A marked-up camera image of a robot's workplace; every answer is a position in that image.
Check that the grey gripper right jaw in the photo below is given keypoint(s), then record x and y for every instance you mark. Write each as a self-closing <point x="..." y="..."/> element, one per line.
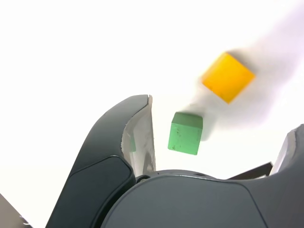
<point x="190" y="204"/>

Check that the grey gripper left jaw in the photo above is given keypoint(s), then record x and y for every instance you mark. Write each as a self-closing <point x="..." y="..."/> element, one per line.
<point x="99" y="154"/>

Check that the green cube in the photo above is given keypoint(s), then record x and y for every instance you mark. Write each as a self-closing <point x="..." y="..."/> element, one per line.
<point x="185" y="135"/>

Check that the yellow cube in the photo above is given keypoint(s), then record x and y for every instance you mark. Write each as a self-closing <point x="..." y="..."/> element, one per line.
<point x="228" y="78"/>

